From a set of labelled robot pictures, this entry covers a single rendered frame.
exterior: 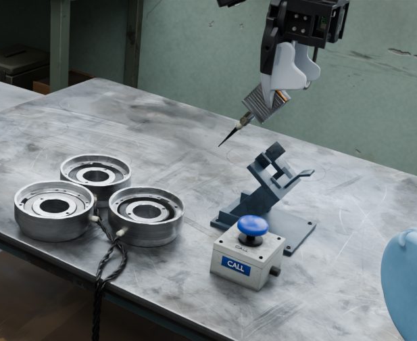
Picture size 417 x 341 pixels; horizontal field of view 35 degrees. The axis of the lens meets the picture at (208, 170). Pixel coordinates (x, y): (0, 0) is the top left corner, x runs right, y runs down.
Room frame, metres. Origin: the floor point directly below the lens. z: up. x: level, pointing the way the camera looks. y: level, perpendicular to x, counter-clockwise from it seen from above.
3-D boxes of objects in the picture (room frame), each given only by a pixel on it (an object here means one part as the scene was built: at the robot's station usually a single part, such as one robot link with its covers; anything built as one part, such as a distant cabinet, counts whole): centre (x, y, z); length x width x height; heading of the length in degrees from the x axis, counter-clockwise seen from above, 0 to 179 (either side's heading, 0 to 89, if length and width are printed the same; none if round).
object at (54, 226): (0.77, 0.20, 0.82); 0.10 x 0.10 x 0.04
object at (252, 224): (0.72, -0.07, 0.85); 0.04 x 0.04 x 0.05
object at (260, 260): (0.72, -0.07, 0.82); 0.08 x 0.07 x 0.05; 64
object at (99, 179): (0.87, 0.17, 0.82); 0.10 x 0.10 x 0.04
